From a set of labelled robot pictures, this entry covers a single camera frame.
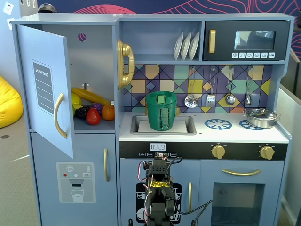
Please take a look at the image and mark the cabinet door with dishes print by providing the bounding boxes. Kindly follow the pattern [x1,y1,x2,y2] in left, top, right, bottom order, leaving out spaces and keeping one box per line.
[119,158,201,226]

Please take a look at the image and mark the purple toy grapes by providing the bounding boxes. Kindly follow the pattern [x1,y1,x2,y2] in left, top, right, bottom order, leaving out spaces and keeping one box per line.
[91,103,104,116]

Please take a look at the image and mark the blue wooden toy kitchen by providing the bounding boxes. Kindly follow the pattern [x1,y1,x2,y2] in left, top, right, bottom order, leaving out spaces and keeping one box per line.
[10,13,294,226]

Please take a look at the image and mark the dark toy blackberry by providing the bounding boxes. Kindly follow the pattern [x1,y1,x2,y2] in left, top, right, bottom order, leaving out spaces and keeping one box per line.
[74,106,91,120]

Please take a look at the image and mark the yellow toy banana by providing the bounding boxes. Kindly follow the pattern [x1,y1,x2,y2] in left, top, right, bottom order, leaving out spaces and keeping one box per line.
[71,87,111,106]

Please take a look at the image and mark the gold toy telephone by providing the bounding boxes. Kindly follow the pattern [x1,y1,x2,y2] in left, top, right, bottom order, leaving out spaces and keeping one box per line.
[116,39,135,90]

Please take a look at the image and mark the cabinet door with dispenser print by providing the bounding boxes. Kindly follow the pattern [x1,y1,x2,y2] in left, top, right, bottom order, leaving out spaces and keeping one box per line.
[30,132,118,226]

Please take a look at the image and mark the yellow green toy fruit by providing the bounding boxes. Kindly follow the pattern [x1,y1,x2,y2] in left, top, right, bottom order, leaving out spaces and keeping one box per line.
[71,104,83,118]

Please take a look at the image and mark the black cable with plug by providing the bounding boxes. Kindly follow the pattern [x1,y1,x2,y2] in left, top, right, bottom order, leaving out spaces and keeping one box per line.
[174,199,214,226]

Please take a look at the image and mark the grey toy sink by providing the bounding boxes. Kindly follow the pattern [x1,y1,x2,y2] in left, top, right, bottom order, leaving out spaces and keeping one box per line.
[130,115,197,136]

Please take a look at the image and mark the grey desk divider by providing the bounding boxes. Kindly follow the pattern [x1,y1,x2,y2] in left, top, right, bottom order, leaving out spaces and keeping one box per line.
[277,84,301,224]

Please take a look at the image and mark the steel toy pot with lid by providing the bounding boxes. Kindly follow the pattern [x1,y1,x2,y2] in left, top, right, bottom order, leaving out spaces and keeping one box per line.
[243,108,281,129]

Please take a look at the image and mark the gold stove knob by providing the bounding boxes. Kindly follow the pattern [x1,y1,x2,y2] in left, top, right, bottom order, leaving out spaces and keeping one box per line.
[259,145,275,160]
[211,145,227,160]

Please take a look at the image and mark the metal toy skimmer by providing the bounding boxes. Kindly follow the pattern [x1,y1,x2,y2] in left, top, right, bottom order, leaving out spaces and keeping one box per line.
[184,67,198,109]

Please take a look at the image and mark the metal toy ladle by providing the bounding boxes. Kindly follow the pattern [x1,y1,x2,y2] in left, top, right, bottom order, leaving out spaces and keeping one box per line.
[225,66,237,106]

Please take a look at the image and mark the cabinet door with shopping list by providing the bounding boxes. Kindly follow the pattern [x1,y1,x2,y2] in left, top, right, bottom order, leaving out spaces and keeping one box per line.
[16,24,75,160]

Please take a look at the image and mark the red toy strawberry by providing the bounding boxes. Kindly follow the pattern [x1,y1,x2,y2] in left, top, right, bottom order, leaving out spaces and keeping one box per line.
[86,107,102,126]

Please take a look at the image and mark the black toy microwave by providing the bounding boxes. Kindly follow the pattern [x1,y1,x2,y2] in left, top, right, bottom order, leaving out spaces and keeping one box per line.
[203,20,290,61]

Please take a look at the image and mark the yellow toy lemon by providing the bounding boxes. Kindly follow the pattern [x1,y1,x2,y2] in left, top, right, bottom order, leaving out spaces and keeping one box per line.
[71,92,82,106]

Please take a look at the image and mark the yellow beanbag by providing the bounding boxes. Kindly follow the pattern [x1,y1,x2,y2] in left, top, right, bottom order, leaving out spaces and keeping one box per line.
[0,75,24,129]

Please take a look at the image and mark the metal slotted toy spatula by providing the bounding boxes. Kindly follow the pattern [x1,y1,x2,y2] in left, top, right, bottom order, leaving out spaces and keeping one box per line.
[206,67,216,108]

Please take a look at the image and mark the oven door with window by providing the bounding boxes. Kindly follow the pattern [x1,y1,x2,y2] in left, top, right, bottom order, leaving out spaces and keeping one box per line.
[199,160,285,226]

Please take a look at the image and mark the toy orange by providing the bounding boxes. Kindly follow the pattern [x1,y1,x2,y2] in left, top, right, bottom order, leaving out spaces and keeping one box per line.
[101,105,115,121]

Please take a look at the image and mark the white toy plate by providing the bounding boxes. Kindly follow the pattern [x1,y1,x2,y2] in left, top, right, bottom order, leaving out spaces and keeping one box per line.
[173,32,184,61]
[180,32,192,61]
[188,32,200,61]

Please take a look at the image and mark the metal toy spoon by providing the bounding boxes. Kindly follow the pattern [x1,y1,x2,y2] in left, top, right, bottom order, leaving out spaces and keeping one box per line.
[244,66,255,106]

